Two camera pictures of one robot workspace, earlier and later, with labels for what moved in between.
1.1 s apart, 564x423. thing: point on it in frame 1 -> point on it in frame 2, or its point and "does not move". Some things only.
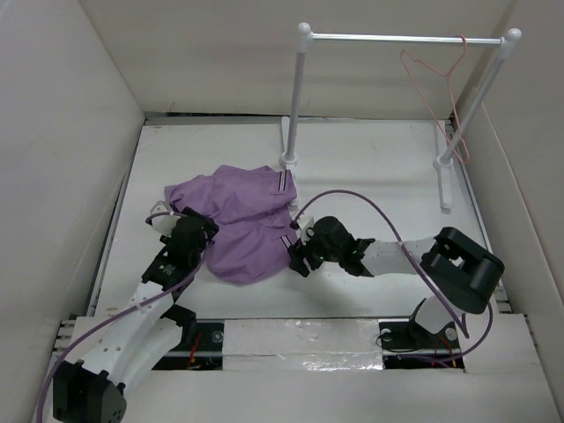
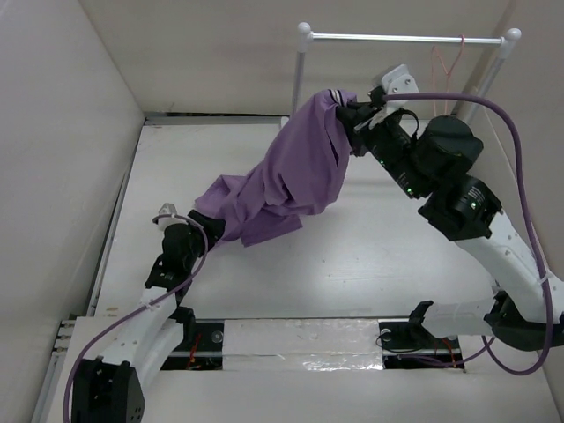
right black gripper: (297, 263) -> (360, 122)
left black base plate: (204, 354) does not move
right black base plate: (406, 345) does not move
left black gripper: (209, 232) does not move
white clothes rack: (443, 159) does not move
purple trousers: (249, 205) -> (304, 174)
